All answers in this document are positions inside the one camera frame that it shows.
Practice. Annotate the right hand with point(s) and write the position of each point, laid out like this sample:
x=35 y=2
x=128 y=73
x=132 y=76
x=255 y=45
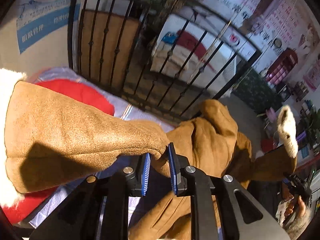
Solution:
x=296 y=205

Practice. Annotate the red phone booth cabinet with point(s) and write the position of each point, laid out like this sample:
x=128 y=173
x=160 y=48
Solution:
x=281 y=67

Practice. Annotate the brown suede shearling coat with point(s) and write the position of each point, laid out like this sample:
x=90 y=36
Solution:
x=49 y=139

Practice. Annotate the pink stool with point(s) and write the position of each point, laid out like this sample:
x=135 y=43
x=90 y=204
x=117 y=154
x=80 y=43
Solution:
x=269 y=115

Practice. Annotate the black iron bed railing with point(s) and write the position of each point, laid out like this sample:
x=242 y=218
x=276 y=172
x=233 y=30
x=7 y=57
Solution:
x=110 y=43

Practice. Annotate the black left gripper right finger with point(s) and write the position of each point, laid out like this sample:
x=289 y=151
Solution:
x=220 y=207

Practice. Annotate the red garment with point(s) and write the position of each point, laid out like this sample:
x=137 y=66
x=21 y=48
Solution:
x=80 y=92

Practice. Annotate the dark green hedge panel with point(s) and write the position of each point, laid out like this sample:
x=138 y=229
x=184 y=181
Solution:
x=254 y=91

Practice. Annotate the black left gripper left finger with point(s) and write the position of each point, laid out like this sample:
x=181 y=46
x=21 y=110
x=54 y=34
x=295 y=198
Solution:
x=98 y=208

